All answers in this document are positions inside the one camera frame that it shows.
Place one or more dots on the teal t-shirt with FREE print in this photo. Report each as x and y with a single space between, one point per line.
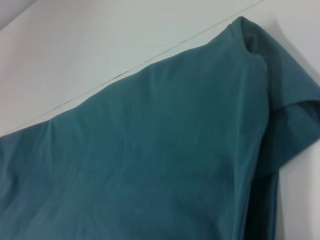
150 150

